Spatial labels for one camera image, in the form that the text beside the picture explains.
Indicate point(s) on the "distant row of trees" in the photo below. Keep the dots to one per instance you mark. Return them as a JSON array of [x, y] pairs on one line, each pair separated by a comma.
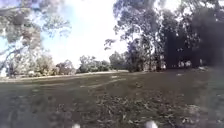
[[90, 65]]

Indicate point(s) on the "dry grass field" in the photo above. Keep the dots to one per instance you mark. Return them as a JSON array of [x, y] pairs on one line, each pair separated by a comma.
[[100, 100]]

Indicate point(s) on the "robot's own part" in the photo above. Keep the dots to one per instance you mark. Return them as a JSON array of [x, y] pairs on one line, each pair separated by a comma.
[[151, 124], [76, 126]]

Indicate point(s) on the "stand of tall dark trees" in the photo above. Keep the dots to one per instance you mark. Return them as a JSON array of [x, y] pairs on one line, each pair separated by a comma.
[[173, 40]]

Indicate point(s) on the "large pale leafy tree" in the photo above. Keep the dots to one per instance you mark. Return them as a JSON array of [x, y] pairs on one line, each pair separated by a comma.
[[20, 23]]

